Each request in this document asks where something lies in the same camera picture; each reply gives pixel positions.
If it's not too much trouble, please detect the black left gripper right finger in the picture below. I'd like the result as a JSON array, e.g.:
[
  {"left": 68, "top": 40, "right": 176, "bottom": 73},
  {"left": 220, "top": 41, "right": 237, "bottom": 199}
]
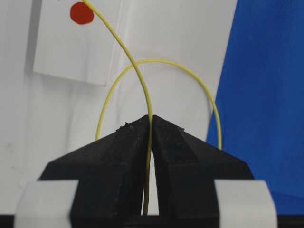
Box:
[{"left": 152, "top": 115, "right": 254, "bottom": 222}]

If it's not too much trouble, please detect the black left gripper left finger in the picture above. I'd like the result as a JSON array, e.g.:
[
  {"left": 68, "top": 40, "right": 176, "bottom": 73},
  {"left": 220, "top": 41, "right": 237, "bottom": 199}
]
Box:
[{"left": 39, "top": 115, "right": 149, "bottom": 222}]

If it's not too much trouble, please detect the yellow solder wire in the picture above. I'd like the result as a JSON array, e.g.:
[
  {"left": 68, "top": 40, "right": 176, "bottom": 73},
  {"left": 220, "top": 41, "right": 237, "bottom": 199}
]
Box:
[{"left": 82, "top": 0, "right": 222, "bottom": 216}]

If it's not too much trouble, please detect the white foam board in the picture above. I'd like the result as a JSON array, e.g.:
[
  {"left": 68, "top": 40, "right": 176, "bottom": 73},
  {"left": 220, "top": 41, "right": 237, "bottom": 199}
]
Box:
[{"left": 0, "top": 0, "right": 237, "bottom": 214}]

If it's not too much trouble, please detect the blue table cloth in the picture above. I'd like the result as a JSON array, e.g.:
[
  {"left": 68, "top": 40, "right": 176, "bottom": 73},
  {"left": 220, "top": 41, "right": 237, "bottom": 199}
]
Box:
[{"left": 216, "top": 0, "right": 304, "bottom": 215}]

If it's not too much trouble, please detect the white marked paper strip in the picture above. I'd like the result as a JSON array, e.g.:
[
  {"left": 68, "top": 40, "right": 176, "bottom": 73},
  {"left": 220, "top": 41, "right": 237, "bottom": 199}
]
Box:
[{"left": 33, "top": 0, "right": 114, "bottom": 86}]

